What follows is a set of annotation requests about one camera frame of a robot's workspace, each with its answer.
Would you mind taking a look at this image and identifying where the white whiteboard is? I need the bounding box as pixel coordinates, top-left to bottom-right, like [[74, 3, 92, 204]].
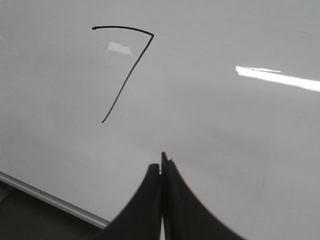
[[0, 0, 320, 240]]

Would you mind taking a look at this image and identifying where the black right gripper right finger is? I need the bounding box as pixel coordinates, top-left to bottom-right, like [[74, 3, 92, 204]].
[[161, 152, 243, 240]]

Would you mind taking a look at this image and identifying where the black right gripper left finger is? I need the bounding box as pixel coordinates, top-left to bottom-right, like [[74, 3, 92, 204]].
[[94, 163, 162, 240]]

